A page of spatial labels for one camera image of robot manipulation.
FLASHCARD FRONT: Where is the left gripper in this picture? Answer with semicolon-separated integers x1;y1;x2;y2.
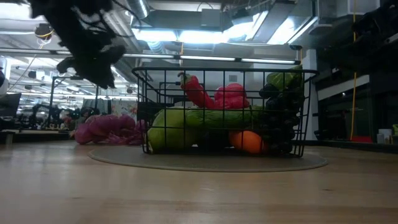
32;12;127;90

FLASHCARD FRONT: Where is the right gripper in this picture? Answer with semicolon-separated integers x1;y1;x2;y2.
320;0;398;72

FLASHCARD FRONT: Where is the green pear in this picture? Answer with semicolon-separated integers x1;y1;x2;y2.
146;107;200;154

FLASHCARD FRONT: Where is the black grape bunch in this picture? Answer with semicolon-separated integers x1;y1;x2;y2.
259;64;307;154

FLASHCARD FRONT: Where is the orange tangerine cluster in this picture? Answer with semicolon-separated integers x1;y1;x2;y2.
228;129;269;155

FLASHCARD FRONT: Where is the green cucumber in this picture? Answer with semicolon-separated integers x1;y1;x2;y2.
185;105;265;130

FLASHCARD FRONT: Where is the dark purple eggplant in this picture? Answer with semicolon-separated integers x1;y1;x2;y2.
197;130;233;152

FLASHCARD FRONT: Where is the floral patterned panel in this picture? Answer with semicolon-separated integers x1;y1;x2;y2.
111;98;139;118

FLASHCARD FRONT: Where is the purple grape bunch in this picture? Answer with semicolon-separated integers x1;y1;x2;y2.
73;114;147;146

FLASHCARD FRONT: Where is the black box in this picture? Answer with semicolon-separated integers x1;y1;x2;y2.
136;101;175;113

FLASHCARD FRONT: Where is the dark cabinet with white edge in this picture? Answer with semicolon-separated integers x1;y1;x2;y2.
312;71;398;142

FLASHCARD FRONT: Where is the black round ceiling device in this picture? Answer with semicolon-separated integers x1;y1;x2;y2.
34;23;57;40

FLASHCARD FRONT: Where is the white cup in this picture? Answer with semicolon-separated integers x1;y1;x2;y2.
376;128;393;144

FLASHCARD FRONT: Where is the large dark monitor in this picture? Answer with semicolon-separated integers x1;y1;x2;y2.
0;92;22;127

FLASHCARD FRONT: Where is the long LED light bar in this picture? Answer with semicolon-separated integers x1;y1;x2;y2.
0;47;302;66

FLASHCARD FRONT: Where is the bright ceiling light panel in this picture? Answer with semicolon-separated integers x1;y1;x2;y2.
130;27;261;45

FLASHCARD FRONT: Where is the round grey placemat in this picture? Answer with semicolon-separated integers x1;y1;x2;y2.
88;144;329;172

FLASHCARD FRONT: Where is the yellow hanging cable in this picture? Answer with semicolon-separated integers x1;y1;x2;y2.
350;0;358;141

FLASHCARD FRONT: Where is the black metal rig frame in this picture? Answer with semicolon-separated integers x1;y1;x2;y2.
49;76;100;121

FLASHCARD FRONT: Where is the silver ceiling duct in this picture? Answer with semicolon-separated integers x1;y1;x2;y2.
125;0;150;20

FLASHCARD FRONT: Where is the black wire basket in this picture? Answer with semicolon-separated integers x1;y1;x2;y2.
132;67;320;158

